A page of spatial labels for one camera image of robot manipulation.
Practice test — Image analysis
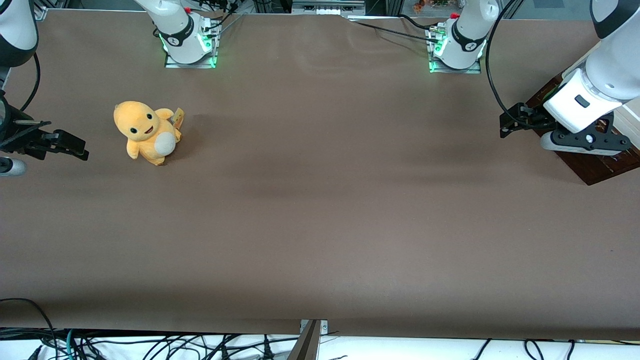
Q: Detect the long black table cable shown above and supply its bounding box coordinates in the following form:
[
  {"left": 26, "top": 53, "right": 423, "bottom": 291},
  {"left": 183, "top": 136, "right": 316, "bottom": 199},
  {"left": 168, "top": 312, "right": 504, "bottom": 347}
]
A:
[{"left": 350, "top": 20, "right": 440, "bottom": 43}]

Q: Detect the white lower shelf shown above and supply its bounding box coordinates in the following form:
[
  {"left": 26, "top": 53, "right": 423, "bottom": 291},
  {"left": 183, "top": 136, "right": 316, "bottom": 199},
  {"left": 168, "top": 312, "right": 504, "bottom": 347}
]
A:
[{"left": 0, "top": 332, "right": 640, "bottom": 360}]

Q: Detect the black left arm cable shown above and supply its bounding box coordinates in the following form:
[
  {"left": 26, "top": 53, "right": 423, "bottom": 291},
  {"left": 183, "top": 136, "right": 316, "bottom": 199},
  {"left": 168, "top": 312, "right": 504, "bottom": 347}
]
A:
[{"left": 485, "top": 0, "right": 526, "bottom": 123}]

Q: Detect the orange plush toy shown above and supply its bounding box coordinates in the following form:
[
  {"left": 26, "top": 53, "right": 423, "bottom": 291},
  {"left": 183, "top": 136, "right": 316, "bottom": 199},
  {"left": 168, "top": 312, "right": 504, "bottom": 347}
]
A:
[{"left": 113, "top": 100, "right": 185, "bottom": 167}]

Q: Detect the silver background box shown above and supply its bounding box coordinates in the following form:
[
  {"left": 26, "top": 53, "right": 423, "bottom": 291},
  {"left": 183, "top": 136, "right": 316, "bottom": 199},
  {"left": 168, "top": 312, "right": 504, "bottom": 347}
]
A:
[{"left": 292, "top": 0, "right": 366, "bottom": 16}]

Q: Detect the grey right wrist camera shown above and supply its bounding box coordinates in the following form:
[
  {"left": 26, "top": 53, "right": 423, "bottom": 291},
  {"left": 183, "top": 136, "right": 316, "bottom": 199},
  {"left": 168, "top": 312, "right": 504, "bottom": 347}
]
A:
[{"left": 0, "top": 157, "right": 28, "bottom": 177}]

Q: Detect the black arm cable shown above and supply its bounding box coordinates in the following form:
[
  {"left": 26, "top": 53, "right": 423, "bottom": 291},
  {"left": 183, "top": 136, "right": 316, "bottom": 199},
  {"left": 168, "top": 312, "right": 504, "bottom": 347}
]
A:
[
  {"left": 19, "top": 50, "right": 42, "bottom": 114},
  {"left": 485, "top": 0, "right": 526, "bottom": 123}
]

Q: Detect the teal cable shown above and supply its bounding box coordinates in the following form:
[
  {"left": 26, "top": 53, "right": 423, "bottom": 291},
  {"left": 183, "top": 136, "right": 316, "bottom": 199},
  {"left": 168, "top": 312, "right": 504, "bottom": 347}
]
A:
[{"left": 64, "top": 329, "right": 81, "bottom": 360}]

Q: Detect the black looped floor cable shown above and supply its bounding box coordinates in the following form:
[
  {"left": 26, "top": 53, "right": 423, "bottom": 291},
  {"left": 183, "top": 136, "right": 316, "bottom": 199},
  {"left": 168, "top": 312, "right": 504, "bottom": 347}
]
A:
[{"left": 0, "top": 298, "right": 57, "bottom": 351}]

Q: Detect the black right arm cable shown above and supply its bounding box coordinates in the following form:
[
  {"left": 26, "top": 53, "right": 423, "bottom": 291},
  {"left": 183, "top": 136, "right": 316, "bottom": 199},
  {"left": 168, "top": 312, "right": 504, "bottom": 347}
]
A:
[{"left": 19, "top": 50, "right": 42, "bottom": 114}]

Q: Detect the metal table edge bracket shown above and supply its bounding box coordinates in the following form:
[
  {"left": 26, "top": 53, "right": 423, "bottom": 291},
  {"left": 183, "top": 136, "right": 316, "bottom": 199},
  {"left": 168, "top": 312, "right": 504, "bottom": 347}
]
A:
[{"left": 286, "top": 319, "right": 329, "bottom": 360}]

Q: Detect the short black table cable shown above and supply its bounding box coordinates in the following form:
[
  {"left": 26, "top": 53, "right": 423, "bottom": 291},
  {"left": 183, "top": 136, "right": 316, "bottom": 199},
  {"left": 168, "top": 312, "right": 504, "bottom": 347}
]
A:
[{"left": 397, "top": 14, "right": 441, "bottom": 32}]

